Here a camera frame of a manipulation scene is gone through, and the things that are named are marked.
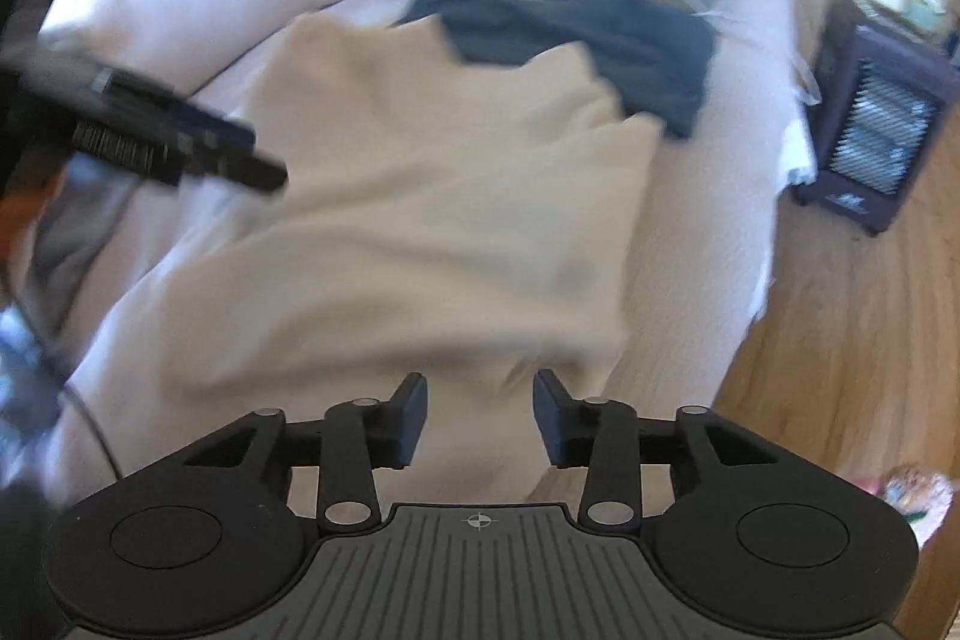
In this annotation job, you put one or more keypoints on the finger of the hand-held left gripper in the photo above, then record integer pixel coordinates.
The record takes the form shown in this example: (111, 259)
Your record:
(232, 153)

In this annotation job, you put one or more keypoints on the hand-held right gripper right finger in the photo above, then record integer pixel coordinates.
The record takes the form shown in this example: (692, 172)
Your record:
(549, 419)

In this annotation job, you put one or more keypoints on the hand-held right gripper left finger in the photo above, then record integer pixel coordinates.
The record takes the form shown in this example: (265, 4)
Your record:
(411, 419)

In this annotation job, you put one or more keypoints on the cream garment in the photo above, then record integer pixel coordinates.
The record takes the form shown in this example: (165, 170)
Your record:
(412, 197)

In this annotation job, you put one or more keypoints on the dark blue fleece pants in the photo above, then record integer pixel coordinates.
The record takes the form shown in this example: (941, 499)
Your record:
(600, 48)

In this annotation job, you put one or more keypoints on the light blue sweatshirt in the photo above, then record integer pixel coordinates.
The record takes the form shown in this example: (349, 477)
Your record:
(82, 250)

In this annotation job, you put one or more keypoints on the plush slipper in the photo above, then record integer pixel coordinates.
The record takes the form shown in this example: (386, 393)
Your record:
(915, 494)

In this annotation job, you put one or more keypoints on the dark purple electric heater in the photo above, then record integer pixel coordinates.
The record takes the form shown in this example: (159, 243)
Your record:
(877, 130)

